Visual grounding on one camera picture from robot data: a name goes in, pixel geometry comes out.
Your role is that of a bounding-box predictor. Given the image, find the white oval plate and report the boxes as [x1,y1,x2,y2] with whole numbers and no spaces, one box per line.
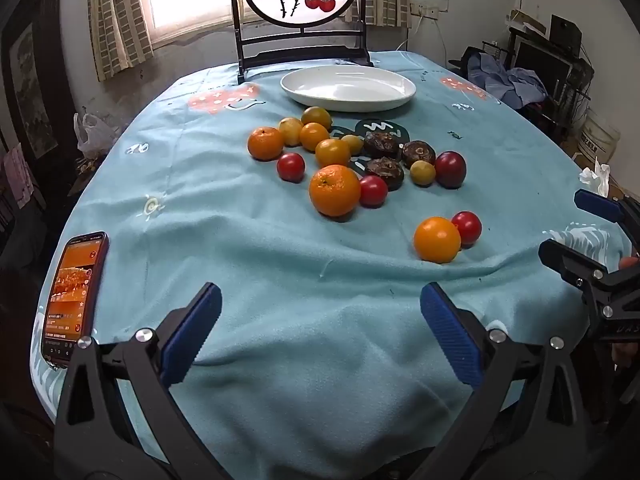
[280,65,417,113]

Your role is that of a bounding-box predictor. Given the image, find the pink paper sheets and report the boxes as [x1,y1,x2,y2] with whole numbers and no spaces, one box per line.
[2,142,36,208]

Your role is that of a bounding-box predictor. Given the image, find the white plastic bag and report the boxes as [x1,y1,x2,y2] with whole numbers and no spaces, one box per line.
[74,111,121,158]

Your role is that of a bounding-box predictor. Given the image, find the light blue printed tablecloth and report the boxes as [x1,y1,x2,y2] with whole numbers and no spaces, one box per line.
[30,50,633,480]

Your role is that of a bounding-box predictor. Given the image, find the blue cloth pile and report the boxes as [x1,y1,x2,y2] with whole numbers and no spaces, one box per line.
[467,50,551,108]

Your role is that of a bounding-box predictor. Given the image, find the large orange tangerine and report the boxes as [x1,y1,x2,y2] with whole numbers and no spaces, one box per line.
[308,164,362,218]

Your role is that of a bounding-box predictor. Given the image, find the dark framed wall picture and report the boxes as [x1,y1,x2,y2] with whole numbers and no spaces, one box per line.
[0,20,61,161]

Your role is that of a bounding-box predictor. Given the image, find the cardboard box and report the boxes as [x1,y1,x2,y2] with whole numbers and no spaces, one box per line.
[507,9,548,33]

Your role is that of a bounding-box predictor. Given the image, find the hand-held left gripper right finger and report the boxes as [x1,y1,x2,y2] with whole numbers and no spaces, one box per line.
[420,282,593,480]

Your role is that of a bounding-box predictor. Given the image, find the red tomato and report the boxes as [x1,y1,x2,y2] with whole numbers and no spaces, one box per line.
[451,211,483,247]
[359,175,389,208]
[277,152,306,183]

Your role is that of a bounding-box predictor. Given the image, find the small orange tangerine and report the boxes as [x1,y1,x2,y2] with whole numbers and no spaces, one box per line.
[247,126,285,162]

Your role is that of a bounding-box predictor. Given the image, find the orange tomato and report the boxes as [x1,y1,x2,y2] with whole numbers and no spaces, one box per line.
[299,122,331,152]
[413,216,462,264]
[315,138,352,169]
[300,106,333,131]

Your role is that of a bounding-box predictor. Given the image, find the black smartphone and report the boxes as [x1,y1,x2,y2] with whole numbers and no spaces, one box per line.
[41,231,110,371]

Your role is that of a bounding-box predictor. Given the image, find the white bucket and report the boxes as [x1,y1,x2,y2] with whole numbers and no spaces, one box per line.
[579,110,622,163]

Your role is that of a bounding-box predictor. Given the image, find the yellow-green plum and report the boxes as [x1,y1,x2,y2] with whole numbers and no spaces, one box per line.
[410,160,437,187]

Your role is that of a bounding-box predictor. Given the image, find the dark red plum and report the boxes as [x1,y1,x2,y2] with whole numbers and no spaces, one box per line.
[434,151,467,190]

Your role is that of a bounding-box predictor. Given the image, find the black monitor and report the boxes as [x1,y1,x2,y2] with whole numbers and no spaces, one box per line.
[512,37,576,96]

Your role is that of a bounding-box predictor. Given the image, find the crumpled white tissue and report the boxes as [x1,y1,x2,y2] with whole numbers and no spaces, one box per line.
[577,157,612,196]

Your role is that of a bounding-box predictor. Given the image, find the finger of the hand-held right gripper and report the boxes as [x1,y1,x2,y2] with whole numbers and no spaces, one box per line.
[574,189,640,241]
[539,238,640,321]

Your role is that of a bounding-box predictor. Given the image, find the black box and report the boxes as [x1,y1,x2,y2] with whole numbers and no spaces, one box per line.
[550,15,583,46]

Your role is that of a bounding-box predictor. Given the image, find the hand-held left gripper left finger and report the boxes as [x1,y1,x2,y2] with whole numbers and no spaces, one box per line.
[52,282,236,480]

